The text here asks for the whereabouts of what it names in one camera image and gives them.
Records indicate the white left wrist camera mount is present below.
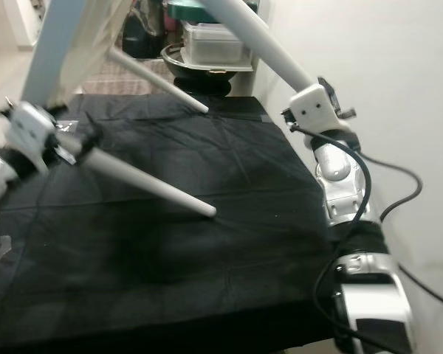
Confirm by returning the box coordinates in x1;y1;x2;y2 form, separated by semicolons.
6;102;60;174

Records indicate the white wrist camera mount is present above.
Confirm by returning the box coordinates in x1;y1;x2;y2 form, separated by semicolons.
6;102;60;174
288;83;344;133

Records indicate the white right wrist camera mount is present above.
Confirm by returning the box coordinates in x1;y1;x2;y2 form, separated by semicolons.
288;83;344;133

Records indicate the black wok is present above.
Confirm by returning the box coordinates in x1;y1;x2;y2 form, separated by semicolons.
162;44;248;97

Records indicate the clear plastic storage bin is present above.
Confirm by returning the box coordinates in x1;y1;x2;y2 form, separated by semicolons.
181;22;255;71

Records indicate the white plastic children table top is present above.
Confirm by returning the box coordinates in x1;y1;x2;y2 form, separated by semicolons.
21;0;130;111

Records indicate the patterned cloth covered table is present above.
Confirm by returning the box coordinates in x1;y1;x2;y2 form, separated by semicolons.
81;63;178;97

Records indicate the black tablecloth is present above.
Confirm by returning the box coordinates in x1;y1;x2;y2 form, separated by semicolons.
0;92;399;351

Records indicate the dark green pot lid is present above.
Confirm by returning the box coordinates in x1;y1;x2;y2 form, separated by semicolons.
166;0;222;21

